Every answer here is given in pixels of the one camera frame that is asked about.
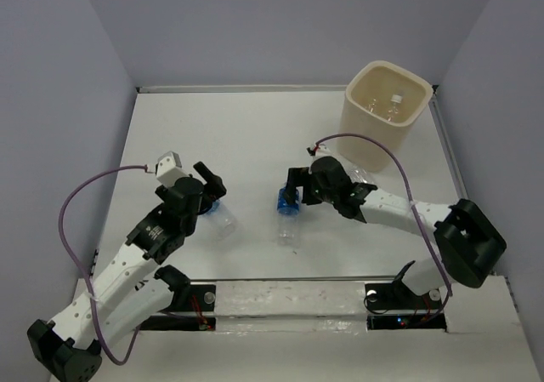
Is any leftmost blue label bottle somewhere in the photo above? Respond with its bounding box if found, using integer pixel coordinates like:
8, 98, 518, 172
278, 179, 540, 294
201, 200, 237, 240

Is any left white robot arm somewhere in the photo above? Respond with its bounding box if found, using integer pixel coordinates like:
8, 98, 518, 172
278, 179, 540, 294
27, 153, 227, 381

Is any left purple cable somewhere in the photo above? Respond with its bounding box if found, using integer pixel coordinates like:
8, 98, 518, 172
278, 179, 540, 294
58, 163, 156, 365

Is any small blue label bottle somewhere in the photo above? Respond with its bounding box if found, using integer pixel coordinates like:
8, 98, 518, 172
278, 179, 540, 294
365, 98, 381, 114

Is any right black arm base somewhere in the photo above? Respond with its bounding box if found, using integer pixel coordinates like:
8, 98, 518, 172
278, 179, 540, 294
363, 282, 447, 331

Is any center blue label bottle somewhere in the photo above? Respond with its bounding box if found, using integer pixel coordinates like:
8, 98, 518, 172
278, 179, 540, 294
276, 187, 300, 246

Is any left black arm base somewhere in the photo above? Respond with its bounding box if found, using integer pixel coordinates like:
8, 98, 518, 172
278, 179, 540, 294
140, 283, 217, 332

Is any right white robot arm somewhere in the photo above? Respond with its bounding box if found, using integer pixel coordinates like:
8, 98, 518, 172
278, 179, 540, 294
282, 156, 507, 307

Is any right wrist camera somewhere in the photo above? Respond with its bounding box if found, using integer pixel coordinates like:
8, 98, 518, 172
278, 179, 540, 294
307, 143, 333, 160

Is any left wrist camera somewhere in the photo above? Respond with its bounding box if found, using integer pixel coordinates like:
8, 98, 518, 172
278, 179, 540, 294
156, 151, 189, 188

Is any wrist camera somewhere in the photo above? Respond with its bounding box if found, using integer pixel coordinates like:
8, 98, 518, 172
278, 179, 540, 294
307, 143, 333, 160
156, 151, 189, 188

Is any beige plastic bin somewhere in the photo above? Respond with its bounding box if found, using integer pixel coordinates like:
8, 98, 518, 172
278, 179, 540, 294
338, 60, 433, 152

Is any clear unlabeled bottle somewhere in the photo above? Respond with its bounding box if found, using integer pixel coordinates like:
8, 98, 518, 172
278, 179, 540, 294
383, 94, 403, 123
345, 166, 377, 185

